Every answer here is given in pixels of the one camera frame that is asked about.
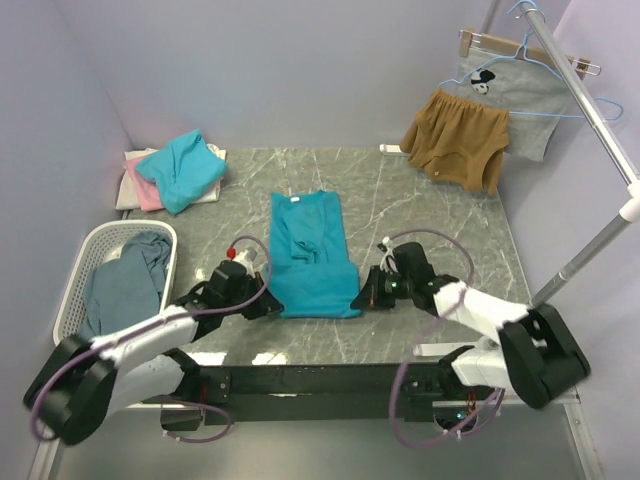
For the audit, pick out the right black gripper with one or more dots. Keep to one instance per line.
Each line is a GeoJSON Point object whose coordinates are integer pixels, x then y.
{"type": "Point", "coordinates": [371, 295]}

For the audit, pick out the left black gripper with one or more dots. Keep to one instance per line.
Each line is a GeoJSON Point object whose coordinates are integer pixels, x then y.
{"type": "Point", "coordinates": [264, 304]}

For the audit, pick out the teal t shirt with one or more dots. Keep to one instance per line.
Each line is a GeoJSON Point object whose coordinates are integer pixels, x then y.
{"type": "Point", "coordinates": [312, 275]}

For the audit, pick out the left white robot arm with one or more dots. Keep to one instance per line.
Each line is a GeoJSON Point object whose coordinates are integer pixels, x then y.
{"type": "Point", "coordinates": [85, 381]}

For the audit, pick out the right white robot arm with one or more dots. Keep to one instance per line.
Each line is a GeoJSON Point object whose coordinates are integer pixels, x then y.
{"type": "Point", "coordinates": [528, 350]}

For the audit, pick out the grey-blue t shirt in basket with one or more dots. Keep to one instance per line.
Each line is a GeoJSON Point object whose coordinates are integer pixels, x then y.
{"type": "Point", "coordinates": [128, 289]}

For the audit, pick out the folded pink t shirt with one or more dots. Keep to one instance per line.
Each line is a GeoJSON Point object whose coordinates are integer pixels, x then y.
{"type": "Point", "coordinates": [147, 192]}

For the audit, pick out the folded cyan t shirt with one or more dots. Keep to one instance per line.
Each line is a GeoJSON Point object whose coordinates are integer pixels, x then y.
{"type": "Point", "coordinates": [183, 171]}

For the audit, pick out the folded white t shirt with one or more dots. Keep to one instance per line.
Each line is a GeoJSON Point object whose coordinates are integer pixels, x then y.
{"type": "Point", "coordinates": [127, 199]}

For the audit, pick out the white laundry basket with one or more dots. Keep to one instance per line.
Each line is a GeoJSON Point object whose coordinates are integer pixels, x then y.
{"type": "Point", "coordinates": [104, 243]}

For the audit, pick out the brown shorts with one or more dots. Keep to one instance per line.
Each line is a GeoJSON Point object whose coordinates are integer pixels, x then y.
{"type": "Point", "coordinates": [458, 140]}

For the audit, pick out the grey panda cloth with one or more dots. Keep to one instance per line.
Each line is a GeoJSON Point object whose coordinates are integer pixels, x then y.
{"type": "Point", "coordinates": [533, 95]}

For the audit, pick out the metal clothes rack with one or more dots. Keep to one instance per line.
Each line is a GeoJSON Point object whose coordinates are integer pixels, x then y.
{"type": "Point", "coordinates": [575, 216]}

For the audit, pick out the wooden clip hanger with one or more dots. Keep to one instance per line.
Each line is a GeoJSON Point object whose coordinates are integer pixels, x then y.
{"type": "Point", "coordinates": [502, 46]}

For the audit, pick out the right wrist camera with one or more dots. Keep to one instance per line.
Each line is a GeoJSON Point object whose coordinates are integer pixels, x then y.
{"type": "Point", "coordinates": [388, 262]}

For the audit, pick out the light blue wire hanger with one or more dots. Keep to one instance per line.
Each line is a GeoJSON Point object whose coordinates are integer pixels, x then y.
{"type": "Point", "coordinates": [597, 111]}

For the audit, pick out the aluminium rail frame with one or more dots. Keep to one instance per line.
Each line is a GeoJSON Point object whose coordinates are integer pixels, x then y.
{"type": "Point", "coordinates": [519, 443]}

